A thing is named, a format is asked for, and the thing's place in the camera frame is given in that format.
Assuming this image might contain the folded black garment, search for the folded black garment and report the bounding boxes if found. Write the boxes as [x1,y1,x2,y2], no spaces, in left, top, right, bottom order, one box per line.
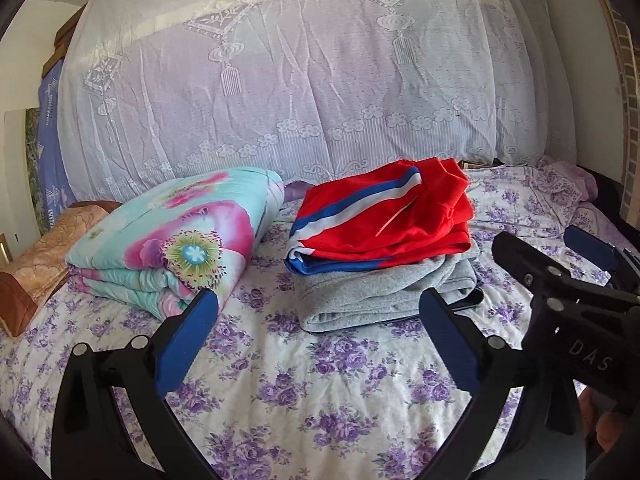
[385,285,485,323]

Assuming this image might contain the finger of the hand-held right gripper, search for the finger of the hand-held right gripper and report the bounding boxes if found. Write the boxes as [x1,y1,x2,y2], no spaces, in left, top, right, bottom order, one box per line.
[492,232,573,303]
[564,225,640,292]

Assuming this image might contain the brick patterned curtain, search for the brick patterned curtain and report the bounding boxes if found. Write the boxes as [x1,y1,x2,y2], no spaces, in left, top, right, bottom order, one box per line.
[607,0,640,188]

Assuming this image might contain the blue patterned cloth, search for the blue patterned cloth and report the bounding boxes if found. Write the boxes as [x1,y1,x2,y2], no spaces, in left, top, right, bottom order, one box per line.
[37,67,78,211]

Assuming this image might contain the purple floral bedsheet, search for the purple floral bedsheet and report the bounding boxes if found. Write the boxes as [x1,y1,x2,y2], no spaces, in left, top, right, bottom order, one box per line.
[0,160,640,480]

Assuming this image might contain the folded floral quilt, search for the folded floral quilt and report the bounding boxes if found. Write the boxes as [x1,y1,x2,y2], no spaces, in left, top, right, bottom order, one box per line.
[65,167,286,322]

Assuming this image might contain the red pants with striped sides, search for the red pants with striped sides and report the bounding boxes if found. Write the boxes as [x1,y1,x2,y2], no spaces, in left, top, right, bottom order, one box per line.
[284,157,476,276]

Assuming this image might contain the white lace cover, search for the white lace cover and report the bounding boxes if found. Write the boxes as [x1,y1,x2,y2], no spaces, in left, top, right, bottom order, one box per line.
[57,0,581,203]

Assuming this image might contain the person's right hand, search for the person's right hand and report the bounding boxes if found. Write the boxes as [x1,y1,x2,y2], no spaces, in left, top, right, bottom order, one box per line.
[580,390,640,456]

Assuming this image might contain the brown pillow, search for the brown pillow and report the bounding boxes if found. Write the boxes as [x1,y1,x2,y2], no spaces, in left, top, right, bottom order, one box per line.
[0,201,121,338]

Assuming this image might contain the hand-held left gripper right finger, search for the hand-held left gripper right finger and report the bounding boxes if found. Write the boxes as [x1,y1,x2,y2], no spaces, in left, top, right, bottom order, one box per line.
[419,287,587,480]

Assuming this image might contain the marble patterned board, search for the marble patterned board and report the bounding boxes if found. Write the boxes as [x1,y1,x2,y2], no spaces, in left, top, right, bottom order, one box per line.
[5,107,43,231]

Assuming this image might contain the folded grey pants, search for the folded grey pants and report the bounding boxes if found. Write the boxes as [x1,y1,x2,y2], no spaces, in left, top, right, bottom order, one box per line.
[292,237,483,335]

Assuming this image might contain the wooden cabinet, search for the wooden cabinet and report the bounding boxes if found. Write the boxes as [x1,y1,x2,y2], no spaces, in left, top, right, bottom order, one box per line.
[42,5,88,76]

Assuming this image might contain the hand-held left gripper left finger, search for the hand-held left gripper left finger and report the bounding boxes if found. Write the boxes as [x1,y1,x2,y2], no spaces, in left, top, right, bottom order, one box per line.
[50,288,221,480]

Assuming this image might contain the purple floral pillowcase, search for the purple floral pillowcase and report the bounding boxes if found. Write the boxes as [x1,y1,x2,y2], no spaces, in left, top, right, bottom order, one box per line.
[532,157,601,206]

